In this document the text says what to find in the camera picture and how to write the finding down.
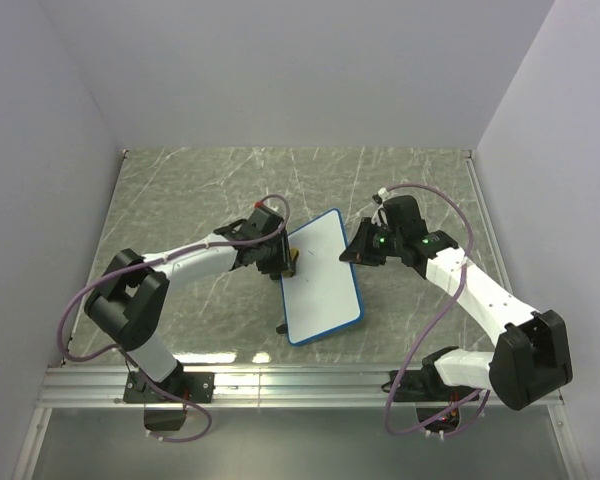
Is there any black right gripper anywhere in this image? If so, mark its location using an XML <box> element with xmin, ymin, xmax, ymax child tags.
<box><xmin>339</xmin><ymin>218</ymin><xmax>403</xmax><ymax>268</ymax></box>

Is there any blue framed whiteboard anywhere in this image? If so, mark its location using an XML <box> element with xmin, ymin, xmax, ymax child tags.
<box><xmin>281</xmin><ymin>208</ymin><xmax>364</xmax><ymax>346</ymax></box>

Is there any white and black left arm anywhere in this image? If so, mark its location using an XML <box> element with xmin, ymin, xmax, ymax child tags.
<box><xmin>84</xmin><ymin>231</ymin><xmax>299</xmax><ymax>402</ymax></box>

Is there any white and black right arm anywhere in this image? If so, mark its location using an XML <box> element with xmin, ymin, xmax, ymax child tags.
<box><xmin>340</xmin><ymin>218</ymin><xmax>573</xmax><ymax>410</ymax></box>

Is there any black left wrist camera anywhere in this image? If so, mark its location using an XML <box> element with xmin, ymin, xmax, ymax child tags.
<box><xmin>243</xmin><ymin>205</ymin><xmax>284</xmax><ymax>238</ymax></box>

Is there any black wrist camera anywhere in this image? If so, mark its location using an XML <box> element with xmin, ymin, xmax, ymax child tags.
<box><xmin>243</xmin><ymin>205</ymin><xmax>284</xmax><ymax>238</ymax></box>
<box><xmin>383</xmin><ymin>195</ymin><xmax>427</xmax><ymax>236</ymax></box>

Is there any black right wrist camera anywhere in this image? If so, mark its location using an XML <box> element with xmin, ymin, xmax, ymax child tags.
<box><xmin>383</xmin><ymin>195</ymin><xmax>427</xmax><ymax>236</ymax></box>

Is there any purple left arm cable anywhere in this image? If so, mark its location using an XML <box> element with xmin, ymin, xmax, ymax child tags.
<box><xmin>57</xmin><ymin>194</ymin><xmax>291</xmax><ymax>444</ymax></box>

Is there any aluminium right side rail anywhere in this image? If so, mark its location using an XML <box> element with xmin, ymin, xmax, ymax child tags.
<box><xmin>461</xmin><ymin>149</ymin><xmax>589</xmax><ymax>479</ymax></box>

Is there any aluminium rail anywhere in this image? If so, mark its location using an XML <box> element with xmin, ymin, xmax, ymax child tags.
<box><xmin>461</xmin><ymin>149</ymin><xmax>589</xmax><ymax>479</ymax></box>
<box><xmin>9</xmin><ymin>362</ymin><xmax>566</xmax><ymax>480</ymax></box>

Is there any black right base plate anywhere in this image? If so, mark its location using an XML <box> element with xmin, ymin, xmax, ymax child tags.
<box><xmin>394</xmin><ymin>369</ymin><xmax>479</xmax><ymax>403</ymax></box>

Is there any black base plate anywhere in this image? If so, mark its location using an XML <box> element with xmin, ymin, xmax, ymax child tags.
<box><xmin>394</xmin><ymin>369</ymin><xmax>479</xmax><ymax>403</ymax></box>
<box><xmin>122</xmin><ymin>371</ymin><xmax>215</xmax><ymax>404</ymax></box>

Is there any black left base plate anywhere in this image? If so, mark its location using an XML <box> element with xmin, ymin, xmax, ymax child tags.
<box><xmin>122</xmin><ymin>371</ymin><xmax>215</xmax><ymax>404</ymax></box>

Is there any aluminium front rail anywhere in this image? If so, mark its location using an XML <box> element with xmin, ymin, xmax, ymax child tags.
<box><xmin>9</xmin><ymin>362</ymin><xmax>566</xmax><ymax>480</ymax></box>

